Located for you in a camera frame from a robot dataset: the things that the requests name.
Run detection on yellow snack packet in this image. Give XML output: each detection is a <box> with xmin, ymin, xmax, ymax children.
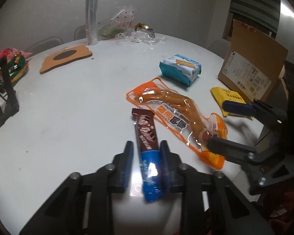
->
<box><xmin>210</xmin><ymin>86</ymin><xmax>254</xmax><ymax>119</ymax></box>

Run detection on clear plastic tube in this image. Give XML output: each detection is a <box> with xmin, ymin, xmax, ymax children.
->
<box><xmin>84</xmin><ymin>0</ymin><xmax>100</xmax><ymax>46</ymax></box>

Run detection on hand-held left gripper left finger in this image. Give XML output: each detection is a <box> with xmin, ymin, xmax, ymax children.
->
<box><xmin>20</xmin><ymin>141</ymin><xmax>134</xmax><ymax>235</ymax></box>

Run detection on orange clear sausage packet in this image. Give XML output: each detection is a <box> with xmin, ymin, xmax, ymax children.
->
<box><xmin>126</xmin><ymin>78</ymin><xmax>228</xmax><ymax>170</ymax></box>

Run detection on clear bag with greens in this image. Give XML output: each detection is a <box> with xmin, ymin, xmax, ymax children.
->
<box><xmin>97</xmin><ymin>6</ymin><xmax>136</xmax><ymax>40</ymax></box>

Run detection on blue cracker packet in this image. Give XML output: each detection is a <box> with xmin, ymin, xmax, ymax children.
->
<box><xmin>159</xmin><ymin>53</ymin><xmax>202</xmax><ymax>87</ymax></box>

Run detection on green and red snack bag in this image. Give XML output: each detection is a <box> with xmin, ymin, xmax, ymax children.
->
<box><xmin>0</xmin><ymin>54</ymin><xmax>30</xmax><ymax>86</ymax></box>

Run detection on striped window blind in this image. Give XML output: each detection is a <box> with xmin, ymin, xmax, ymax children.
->
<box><xmin>229</xmin><ymin>0</ymin><xmax>281</xmax><ymax>33</ymax></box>

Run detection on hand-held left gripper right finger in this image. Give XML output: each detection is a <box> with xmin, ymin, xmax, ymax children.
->
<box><xmin>159</xmin><ymin>140</ymin><xmax>275</xmax><ymax>235</ymax></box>

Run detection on gold foil wrapper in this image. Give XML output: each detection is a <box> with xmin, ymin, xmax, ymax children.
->
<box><xmin>135</xmin><ymin>23</ymin><xmax>155</xmax><ymax>36</ymax></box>

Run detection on wooden coaster with dark centre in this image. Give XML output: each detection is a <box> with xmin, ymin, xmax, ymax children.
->
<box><xmin>39</xmin><ymin>44</ymin><xmax>93</xmax><ymax>74</ymax></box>

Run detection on grey chair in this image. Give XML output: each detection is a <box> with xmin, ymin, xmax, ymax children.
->
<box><xmin>24</xmin><ymin>36</ymin><xmax>64</xmax><ymax>54</ymax></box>
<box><xmin>207</xmin><ymin>40</ymin><xmax>232</xmax><ymax>59</ymax></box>
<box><xmin>74</xmin><ymin>24</ymin><xmax>89</xmax><ymax>40</ymax></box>

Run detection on pink and red plastic bag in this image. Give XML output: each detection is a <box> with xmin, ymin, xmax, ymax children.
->
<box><xmin>0</xmin><ymin>48</ymin><xmax>33</xmax><ymax>65</ymax></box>

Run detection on brown cardboard box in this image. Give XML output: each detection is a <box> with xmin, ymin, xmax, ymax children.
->
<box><xmin>218</xmin><ymin>19</ymin><xmax>289</xmax><ymax>103</ymax></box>

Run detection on brown and blue chocolate bar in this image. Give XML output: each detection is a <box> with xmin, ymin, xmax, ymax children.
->
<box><xmin>132</xmin><ymin>108</ymin><xmax>165</xmax><ymax>203</ymax></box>

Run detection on crumpled clear plastic wrap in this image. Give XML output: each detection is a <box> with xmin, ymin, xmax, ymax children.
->
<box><xmin>127</xmin><ymin>29</ymin><xmax>166</xmax><ymax>46</ymax></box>

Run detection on black phone stand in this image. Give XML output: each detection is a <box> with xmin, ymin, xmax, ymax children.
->
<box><xmin>0</xmin><ymin>56</ymin><xmax>19</xmax><ymax>128</ymax></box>

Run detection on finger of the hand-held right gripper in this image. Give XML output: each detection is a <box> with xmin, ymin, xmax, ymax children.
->
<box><xmin>222</xmin><ymin>99</ymin><xmax>288</xmax><ymax>128</ymax></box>
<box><xmin>208</xmin><ymin>137</ymin><xmax>285</xmax><ymax>167</ymax></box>

